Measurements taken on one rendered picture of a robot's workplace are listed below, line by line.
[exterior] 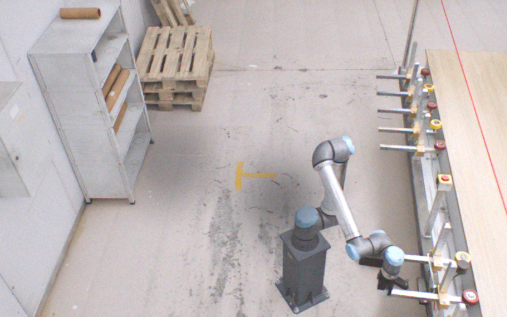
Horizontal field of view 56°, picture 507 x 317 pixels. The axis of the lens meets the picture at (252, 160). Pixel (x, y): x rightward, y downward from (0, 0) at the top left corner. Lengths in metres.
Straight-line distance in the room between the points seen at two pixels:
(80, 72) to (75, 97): 0.24
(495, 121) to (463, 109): 0.25
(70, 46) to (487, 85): 3.31
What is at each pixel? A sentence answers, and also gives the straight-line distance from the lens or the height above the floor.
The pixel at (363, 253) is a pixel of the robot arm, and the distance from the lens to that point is 2.53.
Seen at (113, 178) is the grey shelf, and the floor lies 0.33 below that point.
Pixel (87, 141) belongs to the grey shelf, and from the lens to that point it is 4.07.
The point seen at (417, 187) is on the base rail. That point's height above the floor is 0.70.
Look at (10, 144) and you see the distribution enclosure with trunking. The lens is 3.06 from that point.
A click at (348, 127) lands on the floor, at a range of 5.14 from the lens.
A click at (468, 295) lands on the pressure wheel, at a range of 2.85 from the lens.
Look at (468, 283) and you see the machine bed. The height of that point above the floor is 0.72.
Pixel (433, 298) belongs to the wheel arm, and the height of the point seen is 0.86.
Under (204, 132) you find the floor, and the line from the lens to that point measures 5.11.
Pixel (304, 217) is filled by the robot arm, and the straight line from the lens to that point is 3.04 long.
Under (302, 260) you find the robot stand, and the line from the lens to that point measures 3.17.
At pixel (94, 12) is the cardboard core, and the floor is 1.61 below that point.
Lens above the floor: 3.16
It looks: 42 degrees down
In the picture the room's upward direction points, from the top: 3 degrees counter-clockwise
